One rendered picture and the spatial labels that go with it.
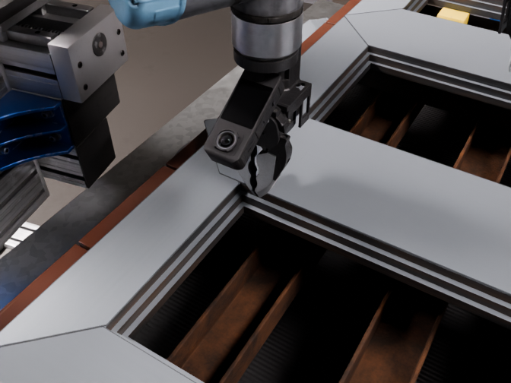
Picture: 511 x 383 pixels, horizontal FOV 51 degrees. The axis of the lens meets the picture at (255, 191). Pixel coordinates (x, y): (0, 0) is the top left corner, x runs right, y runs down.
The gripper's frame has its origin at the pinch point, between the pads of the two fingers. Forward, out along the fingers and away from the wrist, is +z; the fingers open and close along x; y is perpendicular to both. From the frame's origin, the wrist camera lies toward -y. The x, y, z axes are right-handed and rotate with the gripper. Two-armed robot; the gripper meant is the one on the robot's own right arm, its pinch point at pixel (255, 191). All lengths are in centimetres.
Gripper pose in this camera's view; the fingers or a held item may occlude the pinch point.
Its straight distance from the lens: 71.2
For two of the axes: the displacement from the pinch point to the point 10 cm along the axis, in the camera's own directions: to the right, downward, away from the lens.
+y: 5.2, -5.8, 6.2
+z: 0.0, 7.3, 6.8
